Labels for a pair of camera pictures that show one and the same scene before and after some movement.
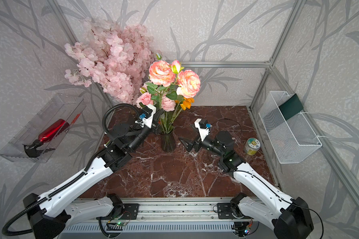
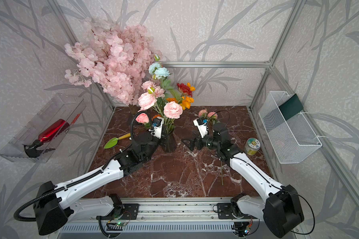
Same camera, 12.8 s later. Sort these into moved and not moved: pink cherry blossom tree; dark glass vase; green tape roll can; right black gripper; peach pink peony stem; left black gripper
Moved: peach pink peony stem; left black gripper
Not moved: right black gripper; green tape roll can; pink cherry blossom tree; dark glass vase
